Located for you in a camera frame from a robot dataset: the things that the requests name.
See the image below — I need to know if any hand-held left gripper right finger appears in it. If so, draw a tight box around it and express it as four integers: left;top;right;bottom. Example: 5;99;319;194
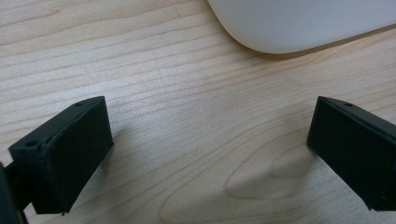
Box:
306;95;396;213

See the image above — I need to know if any white plastic tray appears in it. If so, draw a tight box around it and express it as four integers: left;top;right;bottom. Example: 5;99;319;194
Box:
206;0;396;55

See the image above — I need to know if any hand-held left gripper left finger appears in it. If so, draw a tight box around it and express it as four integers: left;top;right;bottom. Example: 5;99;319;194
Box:
7;95;115;216

